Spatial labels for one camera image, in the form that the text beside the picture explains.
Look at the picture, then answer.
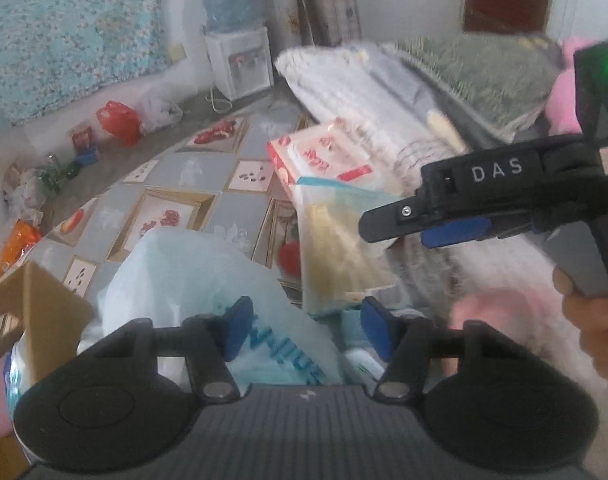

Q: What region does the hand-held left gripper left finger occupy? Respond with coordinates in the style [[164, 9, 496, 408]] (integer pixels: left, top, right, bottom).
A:
[[79, 296, 255, 403]]

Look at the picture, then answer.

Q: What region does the blue floral wall cloth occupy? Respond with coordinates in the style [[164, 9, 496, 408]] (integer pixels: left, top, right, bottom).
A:
[[0, 0, 182, 126]]

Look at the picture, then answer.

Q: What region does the orange snack bag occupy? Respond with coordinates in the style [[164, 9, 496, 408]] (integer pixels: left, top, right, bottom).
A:
[[0, 219, 41, 277]]

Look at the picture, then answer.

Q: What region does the person's right hand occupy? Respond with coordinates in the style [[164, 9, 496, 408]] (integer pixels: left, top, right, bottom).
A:
[[553, 265, 608, 383]]

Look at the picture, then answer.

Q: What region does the small red box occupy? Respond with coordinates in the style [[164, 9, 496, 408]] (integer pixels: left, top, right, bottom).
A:
[[68, 124, 97, 153]]

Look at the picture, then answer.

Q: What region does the pink plush doll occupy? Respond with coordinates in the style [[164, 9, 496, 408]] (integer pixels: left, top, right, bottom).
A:
[[449, 287, 540, 376]]

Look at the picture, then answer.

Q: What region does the red white tissue pack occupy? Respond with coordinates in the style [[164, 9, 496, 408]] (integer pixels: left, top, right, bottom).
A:
[[266, 117, 375, 201]]

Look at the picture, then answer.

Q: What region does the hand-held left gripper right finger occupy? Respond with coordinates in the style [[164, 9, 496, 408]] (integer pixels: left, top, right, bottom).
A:
[[360, 297, 535, 403]]

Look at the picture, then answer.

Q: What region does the white water dispenser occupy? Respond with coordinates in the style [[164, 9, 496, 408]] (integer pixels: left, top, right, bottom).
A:
[[204, 27, 276, 102]]

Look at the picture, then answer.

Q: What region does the large pink plush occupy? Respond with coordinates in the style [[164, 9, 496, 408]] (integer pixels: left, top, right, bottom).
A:
[[544, 37, 605, 136]]

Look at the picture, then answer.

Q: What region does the clear plastic packet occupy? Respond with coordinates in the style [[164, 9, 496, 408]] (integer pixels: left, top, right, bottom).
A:
[[294, 177, 402, 317]]

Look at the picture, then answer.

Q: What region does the red plastic bag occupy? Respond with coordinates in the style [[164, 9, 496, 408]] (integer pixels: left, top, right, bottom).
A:
[[95, 101, 144, 147]]

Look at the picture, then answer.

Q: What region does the brown cardboard box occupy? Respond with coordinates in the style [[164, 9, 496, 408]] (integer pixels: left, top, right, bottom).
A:
[[0, 260, 97, 480]]

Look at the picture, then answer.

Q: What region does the white power cord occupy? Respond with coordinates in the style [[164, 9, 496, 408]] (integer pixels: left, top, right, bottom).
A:
[[210, 85, 232, 112]]

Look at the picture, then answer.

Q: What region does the checked rolled mat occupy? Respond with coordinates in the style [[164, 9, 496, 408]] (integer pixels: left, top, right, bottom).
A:
[[296, 0, 362, 48]]

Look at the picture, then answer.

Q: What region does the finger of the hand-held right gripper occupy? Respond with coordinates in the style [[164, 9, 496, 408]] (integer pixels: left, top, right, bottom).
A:
[[359, 199, 427, 244], [420, 217, 491, 249]]

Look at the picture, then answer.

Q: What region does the green patterned cloth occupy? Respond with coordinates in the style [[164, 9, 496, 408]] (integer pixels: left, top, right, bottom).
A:
[[399, 34, 565, 143]]

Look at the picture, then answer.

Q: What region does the grey garment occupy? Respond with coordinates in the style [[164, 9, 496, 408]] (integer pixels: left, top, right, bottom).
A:
[[374, 50, 575, 156]]

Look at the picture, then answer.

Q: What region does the small white plastic bag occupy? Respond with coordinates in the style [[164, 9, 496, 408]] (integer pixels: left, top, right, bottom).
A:
[[136, 87, 184, 132]]

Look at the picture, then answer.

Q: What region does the green glass bottle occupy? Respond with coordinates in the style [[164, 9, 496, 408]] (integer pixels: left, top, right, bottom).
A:
[[34, 157, 82, 193]]

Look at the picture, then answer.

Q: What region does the floral rolled mat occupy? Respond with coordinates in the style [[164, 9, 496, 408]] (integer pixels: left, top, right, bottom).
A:
[[256, 0, 315, 53]]

